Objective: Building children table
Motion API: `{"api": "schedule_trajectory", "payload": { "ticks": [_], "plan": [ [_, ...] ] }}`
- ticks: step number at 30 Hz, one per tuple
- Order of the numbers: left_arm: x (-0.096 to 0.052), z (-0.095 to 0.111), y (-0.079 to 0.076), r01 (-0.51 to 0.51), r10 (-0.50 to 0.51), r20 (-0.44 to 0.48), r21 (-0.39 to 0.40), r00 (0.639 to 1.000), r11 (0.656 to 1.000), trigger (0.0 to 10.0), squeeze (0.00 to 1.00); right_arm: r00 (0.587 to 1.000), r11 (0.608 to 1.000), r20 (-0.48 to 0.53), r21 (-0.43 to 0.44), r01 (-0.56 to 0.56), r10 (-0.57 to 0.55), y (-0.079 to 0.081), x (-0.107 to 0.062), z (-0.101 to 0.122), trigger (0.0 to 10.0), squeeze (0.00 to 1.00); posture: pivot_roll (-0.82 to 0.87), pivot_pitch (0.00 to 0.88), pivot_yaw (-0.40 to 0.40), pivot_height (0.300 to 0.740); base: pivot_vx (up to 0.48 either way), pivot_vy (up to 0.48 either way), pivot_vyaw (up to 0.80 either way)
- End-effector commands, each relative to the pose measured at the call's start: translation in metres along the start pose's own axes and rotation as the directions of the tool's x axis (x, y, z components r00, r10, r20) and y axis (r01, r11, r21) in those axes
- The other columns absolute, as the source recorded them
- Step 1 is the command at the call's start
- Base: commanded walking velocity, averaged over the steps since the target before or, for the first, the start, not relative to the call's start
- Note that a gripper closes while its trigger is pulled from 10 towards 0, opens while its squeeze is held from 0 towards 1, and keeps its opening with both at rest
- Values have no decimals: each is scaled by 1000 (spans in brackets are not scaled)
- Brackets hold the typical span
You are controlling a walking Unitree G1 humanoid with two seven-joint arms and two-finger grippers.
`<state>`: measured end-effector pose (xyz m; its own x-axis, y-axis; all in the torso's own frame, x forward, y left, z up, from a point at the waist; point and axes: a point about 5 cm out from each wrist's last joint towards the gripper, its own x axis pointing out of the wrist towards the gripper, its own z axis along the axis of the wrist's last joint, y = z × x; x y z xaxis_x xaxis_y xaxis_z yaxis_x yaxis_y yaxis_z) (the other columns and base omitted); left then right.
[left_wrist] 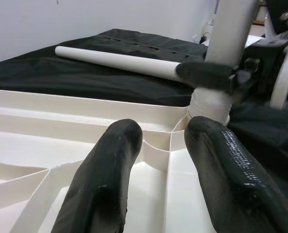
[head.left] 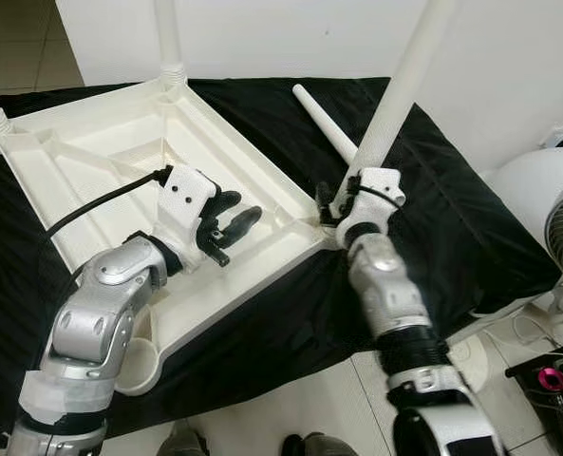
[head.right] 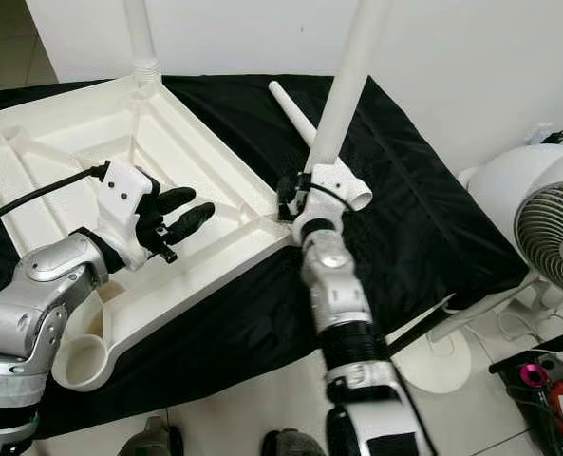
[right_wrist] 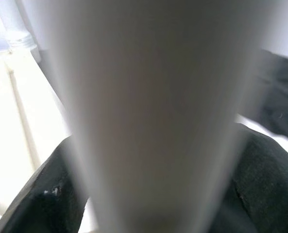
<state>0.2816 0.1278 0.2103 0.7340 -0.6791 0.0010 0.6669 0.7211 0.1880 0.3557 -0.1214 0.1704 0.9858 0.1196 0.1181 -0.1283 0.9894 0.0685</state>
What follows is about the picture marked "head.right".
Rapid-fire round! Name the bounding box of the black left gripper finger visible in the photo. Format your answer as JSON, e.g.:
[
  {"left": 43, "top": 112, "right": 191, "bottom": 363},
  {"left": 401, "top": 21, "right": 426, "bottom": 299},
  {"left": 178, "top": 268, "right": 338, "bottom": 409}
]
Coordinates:
[
  {"left": 166, "top": 202, "right": 216, "bottom": 243},
  {"left": 154, "top": 186, "right": 197, "bottom": 215}
]

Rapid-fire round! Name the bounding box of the white plastic table leg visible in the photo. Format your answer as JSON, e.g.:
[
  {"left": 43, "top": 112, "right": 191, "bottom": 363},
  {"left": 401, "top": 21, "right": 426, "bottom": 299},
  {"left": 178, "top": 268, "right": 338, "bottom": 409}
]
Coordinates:
[
  {"left": 268, "top": 81, "right": 374, "bottom": 212},
  {"left": 124, "top": 0, "right": 161, "bottom": 86},
  {"left": 308, "top": 0, "right": 391, "bottom": 177}
]

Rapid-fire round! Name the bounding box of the white plastic table top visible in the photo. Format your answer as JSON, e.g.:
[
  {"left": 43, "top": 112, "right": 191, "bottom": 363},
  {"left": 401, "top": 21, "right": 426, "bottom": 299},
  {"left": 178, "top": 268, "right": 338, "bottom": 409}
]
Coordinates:
[{"left": 0, "top": 74, "right": 296, "bottom": 392}]

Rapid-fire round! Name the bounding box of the black quilted cloth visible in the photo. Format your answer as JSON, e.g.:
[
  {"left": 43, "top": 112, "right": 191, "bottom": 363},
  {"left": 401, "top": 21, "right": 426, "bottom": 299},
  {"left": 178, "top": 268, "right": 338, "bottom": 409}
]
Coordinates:
[{"left": 0, "top": 74, "right": 531, "bottom": 440}]

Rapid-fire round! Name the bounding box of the dark metal bar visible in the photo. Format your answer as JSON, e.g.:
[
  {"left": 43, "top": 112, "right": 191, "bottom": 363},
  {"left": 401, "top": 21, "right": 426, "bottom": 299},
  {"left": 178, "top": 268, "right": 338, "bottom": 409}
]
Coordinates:
[{"left": 387, "top": 302, "right": 455, "bottom": 351}]

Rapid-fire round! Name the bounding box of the grey robot left leg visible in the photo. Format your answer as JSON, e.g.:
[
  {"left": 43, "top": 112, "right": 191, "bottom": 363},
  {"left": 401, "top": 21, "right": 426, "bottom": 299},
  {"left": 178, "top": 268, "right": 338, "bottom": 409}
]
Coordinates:
[{"left": 118, "top": 415, "right": 178, "bottom": 456}]

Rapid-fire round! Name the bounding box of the white round fan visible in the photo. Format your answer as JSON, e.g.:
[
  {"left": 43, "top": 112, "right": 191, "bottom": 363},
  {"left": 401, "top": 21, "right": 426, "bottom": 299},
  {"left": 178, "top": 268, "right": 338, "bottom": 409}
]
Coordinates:
[{"left": 457, "top": 142, "right": 563, "bottom": 300}]

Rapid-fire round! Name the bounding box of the black rack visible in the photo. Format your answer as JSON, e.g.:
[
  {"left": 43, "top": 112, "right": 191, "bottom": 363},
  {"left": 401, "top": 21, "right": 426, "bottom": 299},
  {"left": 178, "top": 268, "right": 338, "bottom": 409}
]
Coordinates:
[{"left": 488, "top": 351, "right": 563, "bottom": 456}]

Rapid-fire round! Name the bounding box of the magenta hair dryer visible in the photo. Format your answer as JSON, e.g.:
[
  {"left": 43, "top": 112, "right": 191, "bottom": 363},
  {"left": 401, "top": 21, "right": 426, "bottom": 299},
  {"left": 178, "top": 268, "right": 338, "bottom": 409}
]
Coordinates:
[{"left": 516, "top": 361, "right": 553, "bottom": 389}]

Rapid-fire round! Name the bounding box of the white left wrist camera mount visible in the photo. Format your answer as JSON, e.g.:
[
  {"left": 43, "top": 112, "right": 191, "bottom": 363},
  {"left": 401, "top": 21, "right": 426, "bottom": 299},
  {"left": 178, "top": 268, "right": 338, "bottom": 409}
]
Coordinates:
[{"left": 96, "top": 160, "right": 159, "bottom": 272}]

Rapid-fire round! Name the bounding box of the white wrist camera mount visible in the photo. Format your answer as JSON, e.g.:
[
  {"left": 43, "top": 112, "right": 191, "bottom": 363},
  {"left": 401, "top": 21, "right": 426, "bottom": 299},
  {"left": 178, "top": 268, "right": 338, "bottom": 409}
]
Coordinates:
[
  {"left": 96, "top": 160, "right": 159, "bottom": 272},
  {"left": 295, "top": 161, "right": 363, "bottom": 238}
]

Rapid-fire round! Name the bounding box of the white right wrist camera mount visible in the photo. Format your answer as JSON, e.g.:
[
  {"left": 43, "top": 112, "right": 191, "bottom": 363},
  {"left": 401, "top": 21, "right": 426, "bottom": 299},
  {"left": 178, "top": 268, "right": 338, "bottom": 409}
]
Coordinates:
[{"left": 295, "top": 161, "right": 363, "bottom": 238}]

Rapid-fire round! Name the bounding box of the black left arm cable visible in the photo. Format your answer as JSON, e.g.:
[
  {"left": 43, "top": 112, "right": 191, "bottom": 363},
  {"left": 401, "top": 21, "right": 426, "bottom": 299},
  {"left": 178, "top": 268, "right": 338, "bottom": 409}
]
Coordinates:
[{"left": 0, "top": 163, "right": 113, "bottom": 229}]

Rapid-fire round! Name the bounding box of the white wall socket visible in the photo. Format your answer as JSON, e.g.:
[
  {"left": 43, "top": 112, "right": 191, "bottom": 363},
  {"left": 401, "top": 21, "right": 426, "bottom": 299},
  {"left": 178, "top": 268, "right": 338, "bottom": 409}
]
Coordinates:
[{"left": 533, "top": 123, "right": 563, "bottom": 148}]

